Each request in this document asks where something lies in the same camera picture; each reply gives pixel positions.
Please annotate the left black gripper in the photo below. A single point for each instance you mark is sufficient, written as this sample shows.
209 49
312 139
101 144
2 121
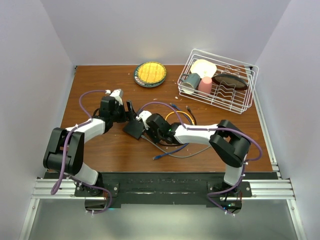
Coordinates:
131 114

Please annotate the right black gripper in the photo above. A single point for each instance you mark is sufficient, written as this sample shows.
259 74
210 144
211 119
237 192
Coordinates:
153 139

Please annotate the black network switch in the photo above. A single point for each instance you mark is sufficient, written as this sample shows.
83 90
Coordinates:
134 128

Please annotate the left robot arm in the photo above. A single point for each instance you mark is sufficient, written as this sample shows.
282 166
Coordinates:
65 149

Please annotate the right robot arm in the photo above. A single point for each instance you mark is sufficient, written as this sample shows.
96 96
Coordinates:
226 139

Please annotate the yellow and green plate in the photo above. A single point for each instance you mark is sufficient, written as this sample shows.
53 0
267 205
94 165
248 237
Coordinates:
150 74

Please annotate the grey mug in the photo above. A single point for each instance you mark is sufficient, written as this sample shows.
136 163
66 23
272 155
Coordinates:
190 82

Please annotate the pink cup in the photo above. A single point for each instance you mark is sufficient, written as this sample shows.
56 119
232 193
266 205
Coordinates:
205 86

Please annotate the white bowl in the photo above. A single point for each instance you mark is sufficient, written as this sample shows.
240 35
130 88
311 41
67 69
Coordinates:
203 68

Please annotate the brown plate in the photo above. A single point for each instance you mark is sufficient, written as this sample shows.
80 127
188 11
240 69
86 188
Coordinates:
230 81

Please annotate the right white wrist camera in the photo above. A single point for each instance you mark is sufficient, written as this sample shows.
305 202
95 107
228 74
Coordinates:
142 117

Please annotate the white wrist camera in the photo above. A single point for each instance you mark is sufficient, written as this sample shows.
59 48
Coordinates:
142 117
117 94

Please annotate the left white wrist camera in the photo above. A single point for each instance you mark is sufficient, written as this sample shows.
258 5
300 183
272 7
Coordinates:
117 94

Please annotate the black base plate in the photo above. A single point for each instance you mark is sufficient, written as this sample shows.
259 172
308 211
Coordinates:
149 188

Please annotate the white wire dish rack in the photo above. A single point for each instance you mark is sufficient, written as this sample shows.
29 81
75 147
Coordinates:
222 97

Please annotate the aluminium frame rail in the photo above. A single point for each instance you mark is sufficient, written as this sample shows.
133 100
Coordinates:
265 209

